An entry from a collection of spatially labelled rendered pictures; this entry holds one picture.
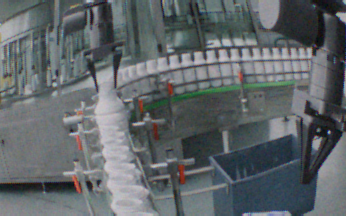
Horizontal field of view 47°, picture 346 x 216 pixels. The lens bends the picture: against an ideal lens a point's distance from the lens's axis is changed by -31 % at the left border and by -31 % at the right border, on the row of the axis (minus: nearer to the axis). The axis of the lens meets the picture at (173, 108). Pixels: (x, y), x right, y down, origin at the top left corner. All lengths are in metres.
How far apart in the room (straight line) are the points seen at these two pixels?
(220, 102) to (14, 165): 2.48
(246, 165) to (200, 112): 0.88
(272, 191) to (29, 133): 3.18
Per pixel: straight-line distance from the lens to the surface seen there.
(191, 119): 2.44
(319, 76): 0.49
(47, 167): 4.31
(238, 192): 1.31
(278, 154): 1.65
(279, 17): 0.45
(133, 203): 0.62
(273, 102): 2.50
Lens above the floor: 1.37
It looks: 10 degrees down
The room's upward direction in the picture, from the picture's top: 8 degrees counter-clockwise
